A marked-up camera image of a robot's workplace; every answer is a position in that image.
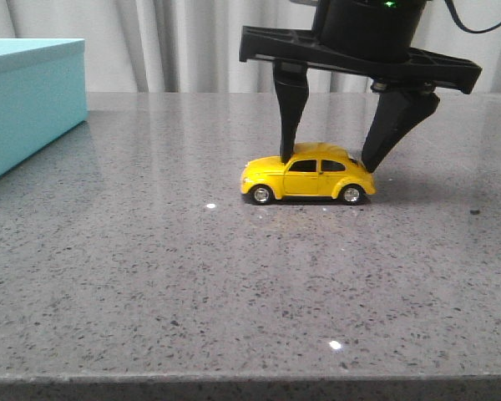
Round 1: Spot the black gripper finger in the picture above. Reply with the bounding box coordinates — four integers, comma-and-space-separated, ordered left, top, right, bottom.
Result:
273, 60, 309, 164
362, 81, 439, 173

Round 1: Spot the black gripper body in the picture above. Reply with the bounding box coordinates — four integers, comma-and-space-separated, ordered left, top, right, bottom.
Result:
239, 1, 482, 94

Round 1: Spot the yellow toy beetle car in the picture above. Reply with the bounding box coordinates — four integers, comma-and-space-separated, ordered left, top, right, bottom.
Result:
240, 142, 377, 205

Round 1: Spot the light blue storage box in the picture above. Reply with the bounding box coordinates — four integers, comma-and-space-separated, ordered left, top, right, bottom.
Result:
0, 38, 88, 176

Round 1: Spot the grey pleated curtain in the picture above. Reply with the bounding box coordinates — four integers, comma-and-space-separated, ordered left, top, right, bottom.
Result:
0, 1, 501, 93

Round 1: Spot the black cable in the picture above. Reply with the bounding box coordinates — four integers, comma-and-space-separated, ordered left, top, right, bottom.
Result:
443, 0, 501, 33

